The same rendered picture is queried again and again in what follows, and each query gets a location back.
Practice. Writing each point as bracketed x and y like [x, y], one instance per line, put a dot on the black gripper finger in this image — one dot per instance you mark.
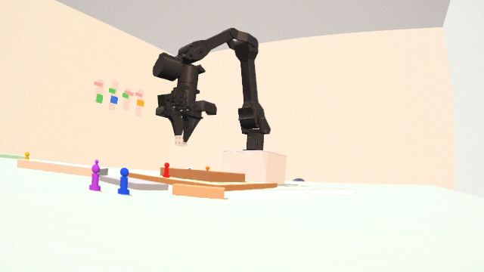
[190, 123]
[177, 124]

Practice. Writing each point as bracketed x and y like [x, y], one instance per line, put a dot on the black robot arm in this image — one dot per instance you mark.
[251, 115]

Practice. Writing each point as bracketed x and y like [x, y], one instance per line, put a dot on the orange square board track with arrows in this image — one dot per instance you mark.
[231, 187]

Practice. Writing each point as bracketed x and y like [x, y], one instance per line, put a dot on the red pawn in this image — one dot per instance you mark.
[166, 172]

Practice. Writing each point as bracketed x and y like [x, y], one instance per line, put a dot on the white die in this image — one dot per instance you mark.
[179, 141]

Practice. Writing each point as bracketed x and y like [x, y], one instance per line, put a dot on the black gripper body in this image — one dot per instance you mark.
[193, 107]

